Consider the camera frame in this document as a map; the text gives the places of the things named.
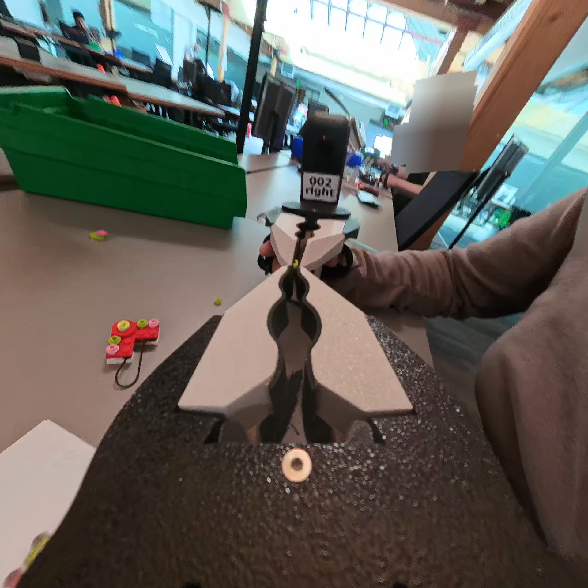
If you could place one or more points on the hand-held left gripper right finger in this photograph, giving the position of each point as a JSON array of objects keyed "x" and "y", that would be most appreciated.
[{"x": 358, "y": 367}]

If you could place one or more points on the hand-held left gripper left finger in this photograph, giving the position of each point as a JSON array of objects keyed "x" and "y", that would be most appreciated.
[{"x": 229, "y": 367}]

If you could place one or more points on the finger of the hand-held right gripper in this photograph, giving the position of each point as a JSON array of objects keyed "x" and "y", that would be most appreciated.
[
  {"x": 326, "y": 243},
  {"x": 285, "y": 239}
]

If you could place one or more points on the person's right forearm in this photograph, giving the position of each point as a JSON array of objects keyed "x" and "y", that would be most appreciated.
[{"x": 459, "y": 280}]

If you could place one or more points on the red lego heart section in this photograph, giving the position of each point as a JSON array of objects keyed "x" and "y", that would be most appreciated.
[{"x": 126, "y": 337}]

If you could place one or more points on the lime and pink lego flower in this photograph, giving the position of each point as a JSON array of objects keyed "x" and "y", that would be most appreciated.
[{"x": 99, "y": 235}]

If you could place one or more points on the person's right hand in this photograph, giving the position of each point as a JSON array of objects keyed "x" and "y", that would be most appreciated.
[{"x": 267, "y": 252}]

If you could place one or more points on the blue storage bin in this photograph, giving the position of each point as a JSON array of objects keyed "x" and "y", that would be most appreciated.
[{"x": 354, "y": 159}]

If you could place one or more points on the black computer monitor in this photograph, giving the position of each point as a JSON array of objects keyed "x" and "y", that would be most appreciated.
[
  {"x": 503, "y": 165},
  {"x": 273, "y": 112}
]

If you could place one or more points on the grey tablet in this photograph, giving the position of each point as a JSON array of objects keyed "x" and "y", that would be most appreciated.
[{"x": 369, "y": 198}]

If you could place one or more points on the black support pole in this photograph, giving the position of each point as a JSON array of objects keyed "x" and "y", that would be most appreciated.
[{"x": 252, "y": 69}]

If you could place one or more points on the black folding chair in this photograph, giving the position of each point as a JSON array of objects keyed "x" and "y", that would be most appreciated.
[{"x": 432, "y": 206}]

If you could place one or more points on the green plastic bin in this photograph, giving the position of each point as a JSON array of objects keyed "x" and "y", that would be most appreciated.
[
  {"x": 115, "y": 179},
  {"x": 183, "y": 140}
]

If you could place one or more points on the long grey desk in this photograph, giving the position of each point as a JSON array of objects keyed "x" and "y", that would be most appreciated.
[{"x": 160, "y": 96}]

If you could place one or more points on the person's torso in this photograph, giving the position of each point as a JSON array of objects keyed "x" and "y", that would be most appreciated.
[{"x": 542, "y": 413}]

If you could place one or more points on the white instruction booklet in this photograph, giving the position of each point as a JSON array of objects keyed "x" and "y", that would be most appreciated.
[{"x": 36, "y": 477}]

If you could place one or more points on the wooden support post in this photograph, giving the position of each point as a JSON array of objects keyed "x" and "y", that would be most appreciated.
[{"x": 510, "y": 92}]

